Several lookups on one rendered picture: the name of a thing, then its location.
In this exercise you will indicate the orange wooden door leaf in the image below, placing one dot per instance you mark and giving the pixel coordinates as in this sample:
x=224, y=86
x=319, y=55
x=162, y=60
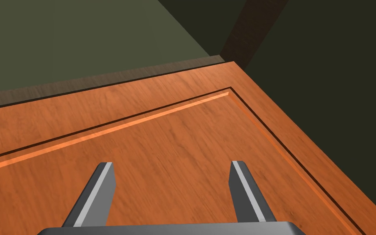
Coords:
x=181, y=140

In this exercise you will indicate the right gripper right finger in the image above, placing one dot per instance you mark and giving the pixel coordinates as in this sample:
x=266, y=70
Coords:
x=248, y=195

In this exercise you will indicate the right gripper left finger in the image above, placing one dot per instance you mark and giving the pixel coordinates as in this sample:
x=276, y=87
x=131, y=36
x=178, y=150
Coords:
x=94, y=199

